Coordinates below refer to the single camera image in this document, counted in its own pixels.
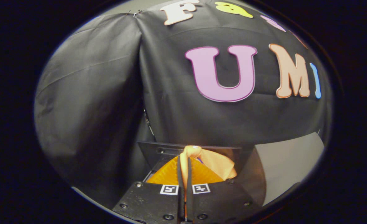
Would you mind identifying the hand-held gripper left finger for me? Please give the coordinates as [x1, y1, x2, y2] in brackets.
[112, 156, 186, 224]

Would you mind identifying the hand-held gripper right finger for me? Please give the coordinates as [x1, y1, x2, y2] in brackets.
[186, 157, 261, 224]

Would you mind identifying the orange yellow shirt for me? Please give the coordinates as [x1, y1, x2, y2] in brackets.
[180, 145, 237, 199]

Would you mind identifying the black backdrop cloth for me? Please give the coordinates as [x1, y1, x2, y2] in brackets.
[34, 0, 333, 203]

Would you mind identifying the beige cabinet with dark frame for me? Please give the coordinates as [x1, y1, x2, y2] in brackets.
[233, 132, 325, 206]

